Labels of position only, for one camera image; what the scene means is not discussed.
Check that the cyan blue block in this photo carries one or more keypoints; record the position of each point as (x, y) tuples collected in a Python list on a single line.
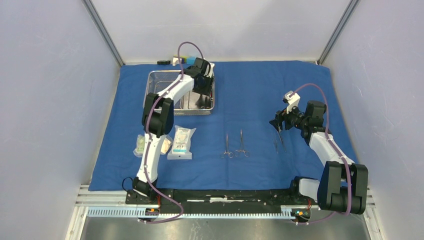
[(190, 60)]

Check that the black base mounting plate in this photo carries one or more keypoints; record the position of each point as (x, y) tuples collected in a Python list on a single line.
[(176, 201)]

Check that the blue surgical wrap cloth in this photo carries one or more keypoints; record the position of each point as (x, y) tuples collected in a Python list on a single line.
[(248, 93)]

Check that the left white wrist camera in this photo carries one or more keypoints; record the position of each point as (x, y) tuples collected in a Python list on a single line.
[(210, 70)]

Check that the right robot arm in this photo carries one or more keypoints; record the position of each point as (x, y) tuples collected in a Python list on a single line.
[(343, 184)]

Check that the steel toothed tissue forceps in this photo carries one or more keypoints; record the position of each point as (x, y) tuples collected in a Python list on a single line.
[(279, 132)]

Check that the green sterile packet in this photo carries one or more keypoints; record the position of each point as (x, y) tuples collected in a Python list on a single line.
[(139, 146)]

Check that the metal mesh tray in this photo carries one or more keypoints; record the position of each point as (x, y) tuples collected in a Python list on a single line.
[(158, 80)]

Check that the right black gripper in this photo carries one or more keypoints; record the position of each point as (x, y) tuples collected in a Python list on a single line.
[(281, 116)]

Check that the steel ring-handled forceps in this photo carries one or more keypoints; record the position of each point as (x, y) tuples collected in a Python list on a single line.
[(227, 152)]

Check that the small black block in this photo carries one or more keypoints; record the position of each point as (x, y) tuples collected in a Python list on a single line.
[(163, 62)]

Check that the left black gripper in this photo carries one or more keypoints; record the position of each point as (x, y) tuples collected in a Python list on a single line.
[(207, 90)]

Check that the white and yellow block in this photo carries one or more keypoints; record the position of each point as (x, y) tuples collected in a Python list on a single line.
[(178, 60)]

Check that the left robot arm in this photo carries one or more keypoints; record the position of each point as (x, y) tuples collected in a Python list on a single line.
[(158, 118)]

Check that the steel hemostat forceps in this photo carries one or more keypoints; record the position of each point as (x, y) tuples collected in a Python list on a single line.
[(241, 150)]

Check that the beige gauze packet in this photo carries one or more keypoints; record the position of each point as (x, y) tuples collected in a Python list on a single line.
[(166, 145)]

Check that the slotted cable duct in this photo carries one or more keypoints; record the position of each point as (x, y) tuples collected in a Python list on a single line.
[(148, 213)]

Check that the white sterile packet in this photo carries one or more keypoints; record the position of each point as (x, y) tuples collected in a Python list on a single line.
[(180, 149)]

